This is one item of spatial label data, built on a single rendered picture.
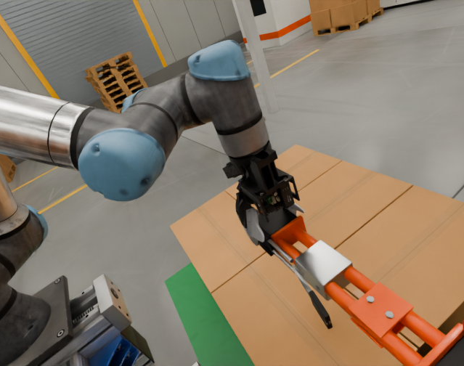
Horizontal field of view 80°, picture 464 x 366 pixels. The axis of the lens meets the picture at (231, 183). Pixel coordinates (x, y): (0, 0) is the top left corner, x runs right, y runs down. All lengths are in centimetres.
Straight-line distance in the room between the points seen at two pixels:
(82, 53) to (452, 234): 949
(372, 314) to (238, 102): 33
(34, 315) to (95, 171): 55
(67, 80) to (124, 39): 211
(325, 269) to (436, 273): 72
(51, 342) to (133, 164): 55
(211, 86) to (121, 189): 17
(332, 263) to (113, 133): 37
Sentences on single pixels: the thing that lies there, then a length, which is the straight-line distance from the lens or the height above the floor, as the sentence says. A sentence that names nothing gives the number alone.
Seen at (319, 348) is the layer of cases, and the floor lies 54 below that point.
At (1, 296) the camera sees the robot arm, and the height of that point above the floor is 115.
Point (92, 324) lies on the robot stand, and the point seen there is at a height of 98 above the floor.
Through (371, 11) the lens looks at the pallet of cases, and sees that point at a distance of 786.
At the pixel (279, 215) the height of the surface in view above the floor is 110.
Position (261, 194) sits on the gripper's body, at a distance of 45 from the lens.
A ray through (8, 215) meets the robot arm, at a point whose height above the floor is 127.
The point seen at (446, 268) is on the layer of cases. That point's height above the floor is 54.
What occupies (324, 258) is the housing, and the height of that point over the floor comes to 109.
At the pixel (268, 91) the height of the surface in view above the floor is 31.
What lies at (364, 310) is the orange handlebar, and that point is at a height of 109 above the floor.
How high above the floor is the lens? 148
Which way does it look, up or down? 32 degrees down
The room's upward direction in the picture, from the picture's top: 23 degrees counter-clockwise
